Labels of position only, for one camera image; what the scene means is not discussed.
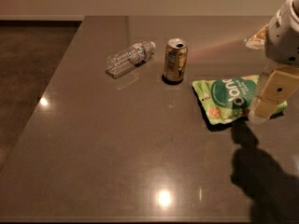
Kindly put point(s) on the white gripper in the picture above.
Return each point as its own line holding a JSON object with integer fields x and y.
{"x": 282, "y": 41}

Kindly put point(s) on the orange soda can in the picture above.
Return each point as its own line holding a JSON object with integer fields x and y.
{"x": 176, "y": 52}

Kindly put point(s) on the green snack bag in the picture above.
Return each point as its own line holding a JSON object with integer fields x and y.
{"x": 226, "y": 100}

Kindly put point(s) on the clear plastic water bottle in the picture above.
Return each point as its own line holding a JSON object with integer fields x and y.
{"x": 123, "y": 62}

